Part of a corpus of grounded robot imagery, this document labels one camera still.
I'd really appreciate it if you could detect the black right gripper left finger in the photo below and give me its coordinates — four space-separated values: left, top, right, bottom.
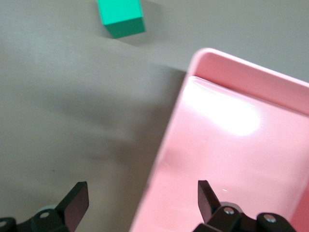
30 181 90 232

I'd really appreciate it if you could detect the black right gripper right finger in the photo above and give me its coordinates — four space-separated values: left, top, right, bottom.
194 180 243 232

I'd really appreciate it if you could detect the pink plastic bin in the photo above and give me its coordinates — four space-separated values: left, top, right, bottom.
129 47 309 232

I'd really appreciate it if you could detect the brown table cover sheet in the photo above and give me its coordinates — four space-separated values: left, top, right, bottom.
0 0 309 232

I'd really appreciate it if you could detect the green foam cube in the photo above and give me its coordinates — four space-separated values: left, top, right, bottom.
96 0 147 39

